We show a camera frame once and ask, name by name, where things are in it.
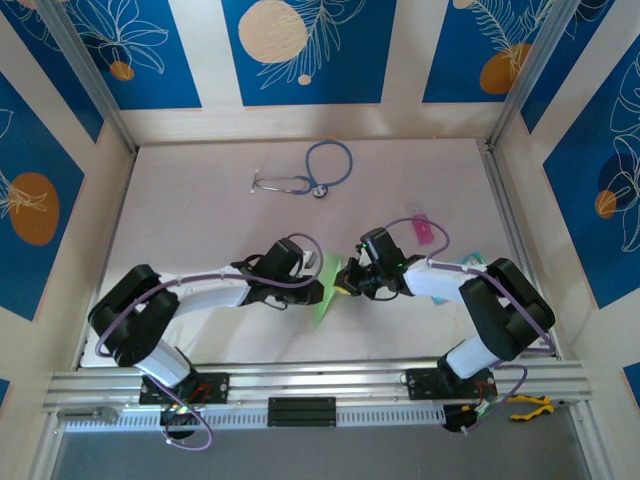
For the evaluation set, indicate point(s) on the light green paper sheet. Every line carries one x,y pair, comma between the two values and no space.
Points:
326,302

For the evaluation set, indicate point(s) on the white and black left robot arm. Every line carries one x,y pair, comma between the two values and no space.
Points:
210,295

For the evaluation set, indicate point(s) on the pink plastic box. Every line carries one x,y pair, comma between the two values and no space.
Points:
422,232

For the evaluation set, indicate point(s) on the light blue snack packet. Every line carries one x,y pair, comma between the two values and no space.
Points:
470,258

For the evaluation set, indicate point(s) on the blue stethoscope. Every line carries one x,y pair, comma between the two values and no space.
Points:
345,165

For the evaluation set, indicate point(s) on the black controller box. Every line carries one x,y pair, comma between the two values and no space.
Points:
452,420
172,417

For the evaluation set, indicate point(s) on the yellow and black pliers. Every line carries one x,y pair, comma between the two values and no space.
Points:
525,400

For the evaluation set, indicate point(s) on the aluminium mounting rail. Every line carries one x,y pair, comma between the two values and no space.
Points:
300,380

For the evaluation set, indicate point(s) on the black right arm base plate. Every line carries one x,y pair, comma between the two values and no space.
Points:
420,385

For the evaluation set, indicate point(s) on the aluminium table side rail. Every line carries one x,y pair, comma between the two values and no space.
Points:
505,210

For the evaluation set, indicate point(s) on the black rail bracket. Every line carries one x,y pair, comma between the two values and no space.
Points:
301,411

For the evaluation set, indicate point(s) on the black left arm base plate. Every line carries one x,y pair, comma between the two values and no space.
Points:
217,387

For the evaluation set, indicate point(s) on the aluminium frame post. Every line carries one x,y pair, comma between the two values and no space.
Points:
90,80
530,75

